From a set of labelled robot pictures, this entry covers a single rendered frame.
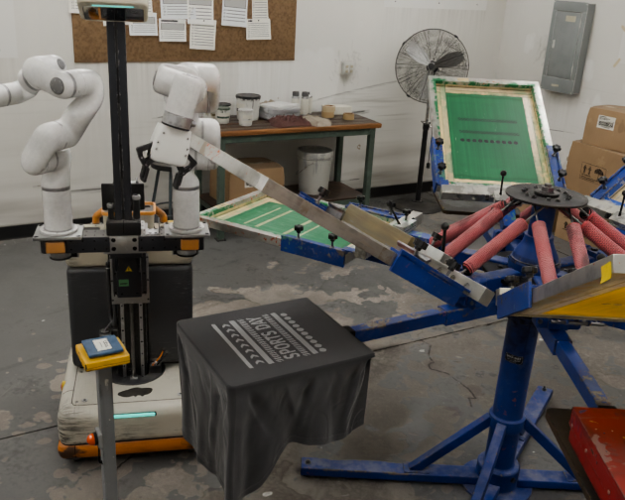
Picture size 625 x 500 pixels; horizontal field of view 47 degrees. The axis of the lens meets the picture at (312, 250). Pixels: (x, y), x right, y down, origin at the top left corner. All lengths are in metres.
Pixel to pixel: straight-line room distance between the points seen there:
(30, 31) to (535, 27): 4.48
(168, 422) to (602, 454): 2.00
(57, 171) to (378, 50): 4.65
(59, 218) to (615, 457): 1.86
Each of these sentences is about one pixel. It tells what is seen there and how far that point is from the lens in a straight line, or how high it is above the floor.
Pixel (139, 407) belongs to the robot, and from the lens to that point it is 3.22.
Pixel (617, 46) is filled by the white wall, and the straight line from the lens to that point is 6.81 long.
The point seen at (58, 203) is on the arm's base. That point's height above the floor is 1.25.
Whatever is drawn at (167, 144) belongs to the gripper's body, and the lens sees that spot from 1.93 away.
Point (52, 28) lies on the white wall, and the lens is 5.72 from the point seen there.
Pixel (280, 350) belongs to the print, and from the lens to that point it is 2.22.
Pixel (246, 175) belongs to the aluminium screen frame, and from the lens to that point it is 1.85.
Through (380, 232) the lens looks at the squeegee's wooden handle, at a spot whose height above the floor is 1.27.
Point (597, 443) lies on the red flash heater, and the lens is 1.74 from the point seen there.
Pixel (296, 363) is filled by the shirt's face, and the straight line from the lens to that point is 2.16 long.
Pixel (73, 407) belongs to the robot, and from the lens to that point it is 3.25.
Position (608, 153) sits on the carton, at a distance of 6.24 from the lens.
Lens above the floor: 2.03
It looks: 21 degrees down
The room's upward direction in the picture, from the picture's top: 3 degrees clockwise
